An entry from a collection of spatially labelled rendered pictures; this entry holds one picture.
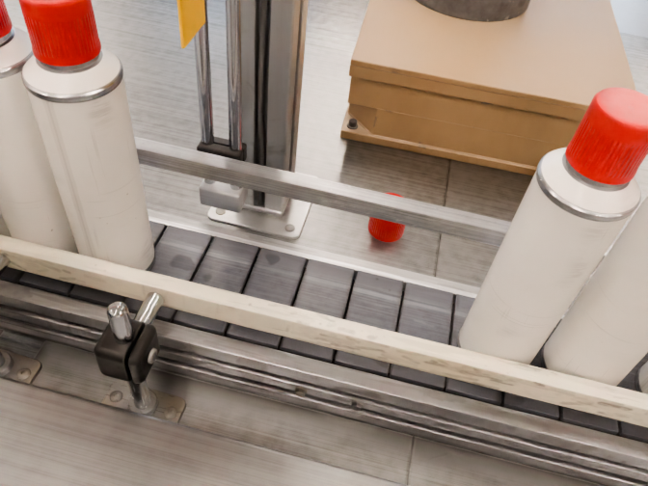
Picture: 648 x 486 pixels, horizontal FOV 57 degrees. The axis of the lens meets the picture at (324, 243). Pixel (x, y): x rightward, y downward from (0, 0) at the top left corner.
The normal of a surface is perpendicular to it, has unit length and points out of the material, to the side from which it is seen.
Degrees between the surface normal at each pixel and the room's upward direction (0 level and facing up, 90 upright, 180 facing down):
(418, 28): 0
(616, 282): 90
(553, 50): 0
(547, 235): 90
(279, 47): 90
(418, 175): 0
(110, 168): 90
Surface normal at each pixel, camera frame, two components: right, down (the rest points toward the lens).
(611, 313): -0.81, 0.38
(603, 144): -0.63, 0.53
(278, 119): -0.22, 0.71
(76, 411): 0.10, -0.67
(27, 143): 0.58, 0.64
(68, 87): 0.23, 0.05
